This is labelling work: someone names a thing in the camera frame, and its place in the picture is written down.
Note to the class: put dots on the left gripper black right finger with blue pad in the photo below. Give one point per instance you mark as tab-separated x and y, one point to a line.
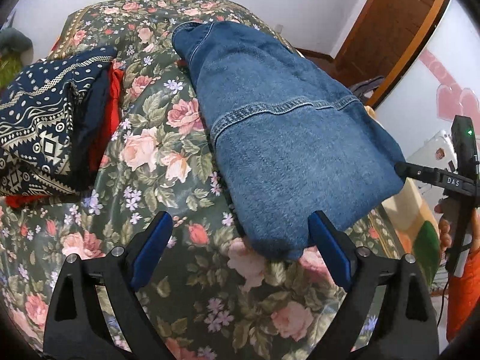
387	311

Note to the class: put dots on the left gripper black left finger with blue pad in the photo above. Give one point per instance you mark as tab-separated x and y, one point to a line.
75	326

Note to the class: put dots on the blue denim jacket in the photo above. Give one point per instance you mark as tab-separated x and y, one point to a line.
287	138

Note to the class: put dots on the orange sleeve forearm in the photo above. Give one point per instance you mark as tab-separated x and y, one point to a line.
463	295

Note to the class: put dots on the person's right hand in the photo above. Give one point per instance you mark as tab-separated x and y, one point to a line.
445	228

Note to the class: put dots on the wooden wardrobe with sliding doors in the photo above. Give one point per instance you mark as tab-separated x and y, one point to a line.
441	83

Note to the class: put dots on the floral green bedspread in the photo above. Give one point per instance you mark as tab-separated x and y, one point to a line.
211	295

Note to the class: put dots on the brown wooden door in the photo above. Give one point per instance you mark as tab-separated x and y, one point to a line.
379	37

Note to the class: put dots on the red folded garment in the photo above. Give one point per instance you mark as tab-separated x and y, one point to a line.
110	123

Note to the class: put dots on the navy patterned folded cloth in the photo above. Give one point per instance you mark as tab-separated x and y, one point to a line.
50	114

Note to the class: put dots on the green storage box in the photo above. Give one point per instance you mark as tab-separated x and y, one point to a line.
10	66

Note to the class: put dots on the pile of clutter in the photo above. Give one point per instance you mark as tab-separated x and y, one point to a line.
14	42

